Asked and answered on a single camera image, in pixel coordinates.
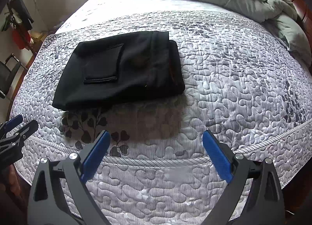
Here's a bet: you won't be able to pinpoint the black mesh chair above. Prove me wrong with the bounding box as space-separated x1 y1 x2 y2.
0 53 28 101

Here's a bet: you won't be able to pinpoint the black pants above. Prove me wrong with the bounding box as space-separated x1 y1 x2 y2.
52 31 185 111

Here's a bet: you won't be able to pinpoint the grey quilted mattress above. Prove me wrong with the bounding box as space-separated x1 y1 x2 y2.
11 0 311 224

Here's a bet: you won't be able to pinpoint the clothes rack with garments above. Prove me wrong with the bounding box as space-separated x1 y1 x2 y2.
1 0 34 53

